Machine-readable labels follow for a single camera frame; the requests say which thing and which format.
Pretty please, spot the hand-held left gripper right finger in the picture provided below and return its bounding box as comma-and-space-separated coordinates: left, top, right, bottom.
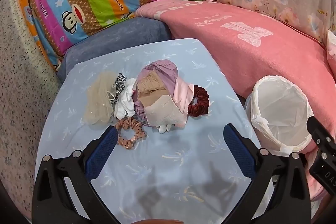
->
223, 123, 311, 224

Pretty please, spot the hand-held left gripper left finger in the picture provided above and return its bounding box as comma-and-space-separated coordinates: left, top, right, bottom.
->
31, 126, 124, 224

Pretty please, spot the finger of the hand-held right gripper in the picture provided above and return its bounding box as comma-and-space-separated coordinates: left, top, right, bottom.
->
307, 116, 336, 153

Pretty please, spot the peach polka dot scrunchie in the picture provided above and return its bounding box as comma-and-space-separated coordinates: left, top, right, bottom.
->
115, 117, 148, 151

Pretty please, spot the bin with white plastic liner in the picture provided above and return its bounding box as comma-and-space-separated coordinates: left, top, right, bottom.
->
245, 76, 315, 154

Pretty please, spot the white sock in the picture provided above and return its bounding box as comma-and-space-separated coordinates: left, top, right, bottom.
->
114, 78, 138, 120
157, 123, 172, 134

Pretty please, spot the beige mesh cloth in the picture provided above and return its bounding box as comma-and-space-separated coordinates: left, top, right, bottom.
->
86, 72, 117, 125

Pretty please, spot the dark red velvet scrunchie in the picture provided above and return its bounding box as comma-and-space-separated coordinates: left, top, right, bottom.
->
187, 85, 210, 117

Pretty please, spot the light blue palm-print tablecloth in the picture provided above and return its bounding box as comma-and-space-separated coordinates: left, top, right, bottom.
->
34, 38, 276, 224

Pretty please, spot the leopard print scrunchie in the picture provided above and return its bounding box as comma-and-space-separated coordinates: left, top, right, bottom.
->
110, 73, 128, 105

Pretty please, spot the woven fabric swatch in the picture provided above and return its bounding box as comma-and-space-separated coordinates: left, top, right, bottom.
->
144, 96, 188, 128

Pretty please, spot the white cloth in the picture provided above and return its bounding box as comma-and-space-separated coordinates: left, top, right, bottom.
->
327, 30, 336, 75

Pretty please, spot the tan fabric swatch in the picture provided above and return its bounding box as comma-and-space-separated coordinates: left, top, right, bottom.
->
136, 73, 168, 106

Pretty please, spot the pink satin swatch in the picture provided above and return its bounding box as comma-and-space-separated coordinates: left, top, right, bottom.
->
172, 77, 195, 125

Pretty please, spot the grey speckled cloth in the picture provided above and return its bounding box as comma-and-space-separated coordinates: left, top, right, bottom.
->
0, 0, 63, 216

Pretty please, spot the purple satin cloth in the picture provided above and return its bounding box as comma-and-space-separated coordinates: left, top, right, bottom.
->
133, 59, 179, 125

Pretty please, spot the blue-grey cushion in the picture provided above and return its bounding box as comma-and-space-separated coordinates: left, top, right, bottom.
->
56, 17, 172, 83

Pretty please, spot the pink blanket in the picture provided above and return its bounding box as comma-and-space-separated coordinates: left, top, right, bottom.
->
135, 0, 336, 203

